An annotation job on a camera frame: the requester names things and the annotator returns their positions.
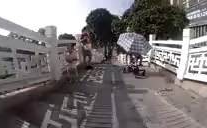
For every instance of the white stone railing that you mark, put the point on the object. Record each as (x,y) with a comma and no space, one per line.
(21,56)
(194,58)

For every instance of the row of trees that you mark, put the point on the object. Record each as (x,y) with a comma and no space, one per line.
(141,18)

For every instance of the person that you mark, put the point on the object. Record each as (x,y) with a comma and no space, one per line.
(86,46)
(71,61)

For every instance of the building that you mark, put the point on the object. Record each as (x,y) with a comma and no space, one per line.
(199,16)

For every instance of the grey paved bridge walkway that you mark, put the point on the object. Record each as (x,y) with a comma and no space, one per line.
(124,100)

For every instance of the checked umbrella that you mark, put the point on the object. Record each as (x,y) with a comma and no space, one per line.
(134,42)

